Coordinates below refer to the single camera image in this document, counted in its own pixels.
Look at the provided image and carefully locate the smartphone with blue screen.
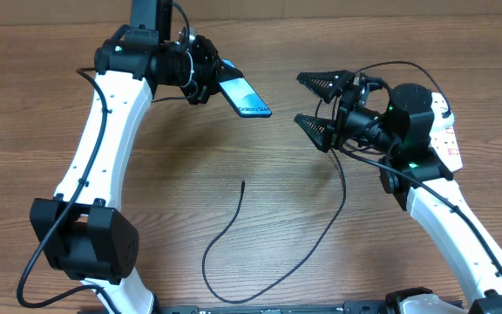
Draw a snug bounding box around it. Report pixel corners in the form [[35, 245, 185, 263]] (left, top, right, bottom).
[[217, 59, 272, 118]]

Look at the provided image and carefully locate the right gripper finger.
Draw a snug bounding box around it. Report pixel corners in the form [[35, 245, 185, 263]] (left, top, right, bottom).
[[294, 113, 336, 153], [296, 70, 356, 104]]

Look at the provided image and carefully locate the white charger plug adapter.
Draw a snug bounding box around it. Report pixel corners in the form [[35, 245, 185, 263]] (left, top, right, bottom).
[[431, 107, 454, 130]]

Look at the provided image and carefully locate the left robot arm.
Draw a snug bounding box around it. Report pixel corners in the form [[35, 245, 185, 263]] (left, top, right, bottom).
[[30, 1, 241, 313]]

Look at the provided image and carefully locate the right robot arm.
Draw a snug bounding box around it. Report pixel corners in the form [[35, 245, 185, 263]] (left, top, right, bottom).
[[295, 70, 502, 313]]

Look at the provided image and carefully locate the white power strip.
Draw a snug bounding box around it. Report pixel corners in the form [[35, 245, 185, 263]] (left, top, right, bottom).
[[429, 92, 463, 173]]

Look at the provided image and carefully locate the black charging cable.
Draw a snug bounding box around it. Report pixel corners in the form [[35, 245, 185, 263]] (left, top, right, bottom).
[[201, 60, 453, 304]]

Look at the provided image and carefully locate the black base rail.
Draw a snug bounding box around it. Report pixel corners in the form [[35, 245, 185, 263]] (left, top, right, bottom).
[[78, 299, 465, 314]]

